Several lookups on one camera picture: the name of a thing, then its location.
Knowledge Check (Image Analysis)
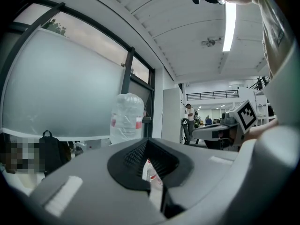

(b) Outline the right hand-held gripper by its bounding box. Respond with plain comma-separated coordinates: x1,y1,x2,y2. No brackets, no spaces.
192,99,258,152

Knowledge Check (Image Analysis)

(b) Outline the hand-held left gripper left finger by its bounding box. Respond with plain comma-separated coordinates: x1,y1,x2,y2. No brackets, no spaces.
29,137,168,224

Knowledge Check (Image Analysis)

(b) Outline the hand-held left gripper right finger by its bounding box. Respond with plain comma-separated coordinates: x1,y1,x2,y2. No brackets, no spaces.
149,137,245,225

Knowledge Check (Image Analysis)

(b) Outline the large clear water jug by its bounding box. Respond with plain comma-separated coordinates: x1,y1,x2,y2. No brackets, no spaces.
110,93,145,145

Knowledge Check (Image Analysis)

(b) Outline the black office chair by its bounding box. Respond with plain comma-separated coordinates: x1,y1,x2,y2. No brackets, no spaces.
180,117,200,146

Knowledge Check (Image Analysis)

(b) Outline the black balcony railing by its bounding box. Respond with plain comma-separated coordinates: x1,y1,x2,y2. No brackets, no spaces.
186,90,240,101

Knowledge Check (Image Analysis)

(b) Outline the black backpack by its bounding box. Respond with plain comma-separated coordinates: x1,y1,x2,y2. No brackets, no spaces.
38,129,72,176

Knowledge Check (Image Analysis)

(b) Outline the small ceiling fixture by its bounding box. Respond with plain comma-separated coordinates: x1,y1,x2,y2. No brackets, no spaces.
201,36,223,48

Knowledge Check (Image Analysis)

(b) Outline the long ceiling light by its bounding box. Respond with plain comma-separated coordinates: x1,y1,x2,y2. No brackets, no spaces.
221,2,238,53

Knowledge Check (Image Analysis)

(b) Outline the black framed window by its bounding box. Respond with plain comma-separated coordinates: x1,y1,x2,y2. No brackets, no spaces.
0,0,156,145

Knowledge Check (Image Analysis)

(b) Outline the person's beige t-shirt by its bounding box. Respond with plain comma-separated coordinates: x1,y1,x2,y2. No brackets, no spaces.
252,0,299,127

